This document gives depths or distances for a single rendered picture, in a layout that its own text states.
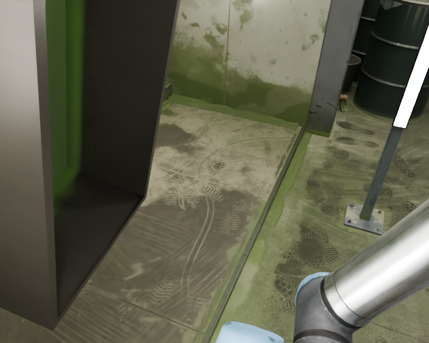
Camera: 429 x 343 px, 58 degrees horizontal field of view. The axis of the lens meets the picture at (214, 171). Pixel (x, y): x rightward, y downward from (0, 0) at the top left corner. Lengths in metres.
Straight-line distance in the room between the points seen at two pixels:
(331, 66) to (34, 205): 2.24
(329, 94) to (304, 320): 2.28
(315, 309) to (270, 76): 2.34
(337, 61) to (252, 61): 0.58
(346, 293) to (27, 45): 0.58
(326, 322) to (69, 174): 1.21
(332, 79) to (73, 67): 1.84
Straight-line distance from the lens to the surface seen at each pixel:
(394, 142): 2.01
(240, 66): 2.91
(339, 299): 0.63
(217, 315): 1.70
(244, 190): 2.25
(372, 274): 0.59
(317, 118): 2.91
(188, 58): 3.05
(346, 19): 2.66
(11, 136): 0.76
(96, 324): 1.71
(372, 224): 2.29
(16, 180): 0.82
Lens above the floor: 1.46
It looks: 37 degrees down
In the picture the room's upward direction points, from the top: 3 degrees clockwise
